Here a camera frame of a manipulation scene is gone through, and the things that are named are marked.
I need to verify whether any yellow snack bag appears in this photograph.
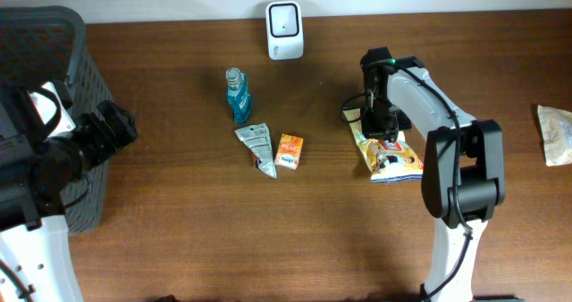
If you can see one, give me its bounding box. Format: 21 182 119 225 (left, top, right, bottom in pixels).
349 122 424 183

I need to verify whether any orange white small box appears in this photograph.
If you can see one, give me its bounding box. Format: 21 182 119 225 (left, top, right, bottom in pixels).
274 133 304 170

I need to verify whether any silver triangular snack packet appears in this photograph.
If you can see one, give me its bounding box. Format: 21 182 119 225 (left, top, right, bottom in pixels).
235 123 277 179

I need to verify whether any teal mouthwash bottle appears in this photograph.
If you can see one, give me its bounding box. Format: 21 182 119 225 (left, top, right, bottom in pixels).
225 68 252 125

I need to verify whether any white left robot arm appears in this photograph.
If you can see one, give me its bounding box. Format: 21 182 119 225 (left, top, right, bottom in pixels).
1 81 138 301

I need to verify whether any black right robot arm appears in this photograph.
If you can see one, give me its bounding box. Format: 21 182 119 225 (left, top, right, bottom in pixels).
360 47 506 301

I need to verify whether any white barcode scanner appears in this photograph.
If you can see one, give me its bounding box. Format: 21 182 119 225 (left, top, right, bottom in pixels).
265 1 304 61

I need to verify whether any grey plastic lattice basket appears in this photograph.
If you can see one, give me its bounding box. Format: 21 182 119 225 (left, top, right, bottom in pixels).
1 5 114 236

